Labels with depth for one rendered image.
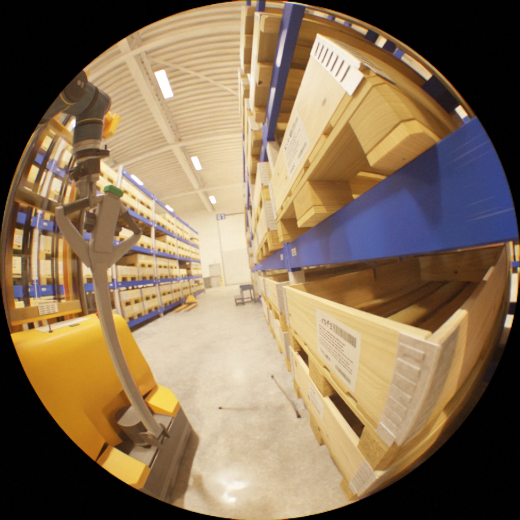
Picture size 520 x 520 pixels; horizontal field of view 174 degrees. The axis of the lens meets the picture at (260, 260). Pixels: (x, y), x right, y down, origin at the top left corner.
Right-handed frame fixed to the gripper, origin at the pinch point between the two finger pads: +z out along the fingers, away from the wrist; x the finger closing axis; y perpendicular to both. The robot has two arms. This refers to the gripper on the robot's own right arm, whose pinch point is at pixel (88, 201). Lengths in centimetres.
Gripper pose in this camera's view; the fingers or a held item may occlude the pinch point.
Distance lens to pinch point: 66.9
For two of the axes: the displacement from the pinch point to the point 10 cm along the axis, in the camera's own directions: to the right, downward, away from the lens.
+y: -1.3, 4.5, -8.9
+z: -0.9, 8.8, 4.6
